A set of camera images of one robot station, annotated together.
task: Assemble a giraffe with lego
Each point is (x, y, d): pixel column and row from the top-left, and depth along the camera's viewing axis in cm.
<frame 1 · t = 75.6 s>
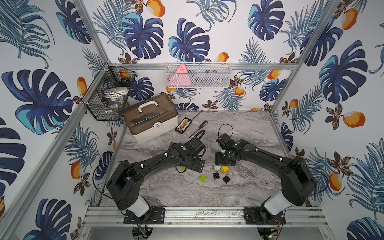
left hand: (195, 163, 82), fingers open
right hand: (219, 161, 87), fingers open
yellow square brick: (224, 169, 89), point 3 cm above the table
lime green brick: (203, 178, 87), point 2 cm above the table
black square brick: (216, 175, 88), point 2 cm above the table
black square brick 2: (226, 179, 87), point 2 cm above the table
black yellow screwdriver: (203, 125, 112), point 2 cm above the table
black bit holder case: (183, 125, 112), point 2 cm above the table
white storage box: (151, 118, 91), point 21 cm above the table

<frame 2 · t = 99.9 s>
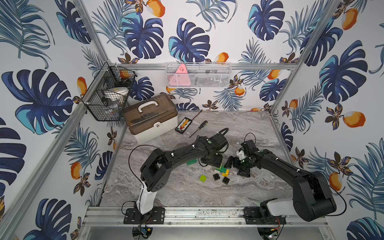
left hand: (216, 161, 84), fingers open
right hand: (231, 169, 87), fingers open
yellow square brick: (226, 174, 87), point 3 cm above the table
dark green long brick: (222, 169, 86), point 7 cm above the table
the other named things where they were.

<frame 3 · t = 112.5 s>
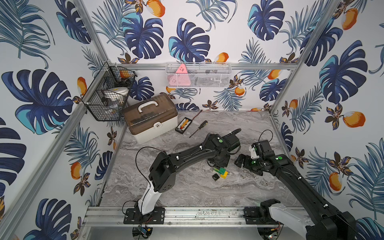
left hand: (222, 162, 79), fingers open
right hand: (242, 164, 81), fingers open
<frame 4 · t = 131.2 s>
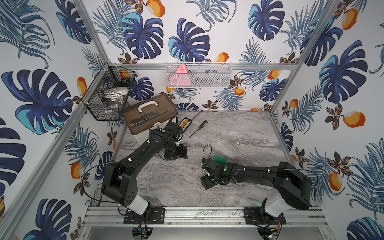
left hand: (182, 155, 81), fingers open
right hand: (206, 180, 85), fingers open
